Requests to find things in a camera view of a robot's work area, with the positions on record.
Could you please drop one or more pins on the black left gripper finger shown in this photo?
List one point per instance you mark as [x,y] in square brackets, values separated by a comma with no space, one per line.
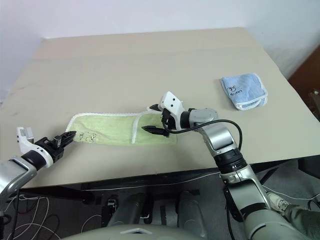
[68,141]
[66,135]

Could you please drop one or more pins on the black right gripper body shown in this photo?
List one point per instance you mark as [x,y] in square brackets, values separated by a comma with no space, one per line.
[168,121]

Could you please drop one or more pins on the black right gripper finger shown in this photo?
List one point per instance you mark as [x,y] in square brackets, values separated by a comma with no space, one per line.
[155,130]
[156,107]

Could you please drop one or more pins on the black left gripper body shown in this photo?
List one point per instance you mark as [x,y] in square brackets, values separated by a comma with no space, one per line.
[53,148]

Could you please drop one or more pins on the green towel with duck embroidery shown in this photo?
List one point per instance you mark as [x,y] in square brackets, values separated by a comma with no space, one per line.
[112,130]

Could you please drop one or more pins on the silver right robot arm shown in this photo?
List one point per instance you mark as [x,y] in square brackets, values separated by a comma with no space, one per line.
[220,137]

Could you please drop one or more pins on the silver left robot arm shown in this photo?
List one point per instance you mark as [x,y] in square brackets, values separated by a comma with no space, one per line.
[12,170]

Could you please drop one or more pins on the folded blue towel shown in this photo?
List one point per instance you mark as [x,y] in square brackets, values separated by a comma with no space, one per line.
[242,87]

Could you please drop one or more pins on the dark grey rounded robot leg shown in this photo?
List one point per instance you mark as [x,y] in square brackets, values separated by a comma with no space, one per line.
[191,212]
[130,210]

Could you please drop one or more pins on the light grey robot body shell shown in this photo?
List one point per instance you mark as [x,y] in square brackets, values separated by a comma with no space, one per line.
[125,233]

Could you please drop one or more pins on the white sneaker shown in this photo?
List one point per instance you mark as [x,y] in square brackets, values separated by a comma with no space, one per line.
[277,201]

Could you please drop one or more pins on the person's leg olive trousers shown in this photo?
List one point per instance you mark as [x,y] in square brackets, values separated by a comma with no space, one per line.
[302,220]

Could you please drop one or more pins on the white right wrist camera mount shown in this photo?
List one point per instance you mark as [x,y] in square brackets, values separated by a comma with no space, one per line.
[172,105]

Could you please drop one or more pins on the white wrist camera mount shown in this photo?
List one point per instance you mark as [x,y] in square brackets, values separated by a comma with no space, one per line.
[172,105]
[25,146]

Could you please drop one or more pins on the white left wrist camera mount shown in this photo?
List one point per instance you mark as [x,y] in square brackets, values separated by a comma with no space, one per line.
[25,146]

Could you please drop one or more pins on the black table frame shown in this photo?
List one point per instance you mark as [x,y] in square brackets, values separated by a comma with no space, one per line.
[112,183]

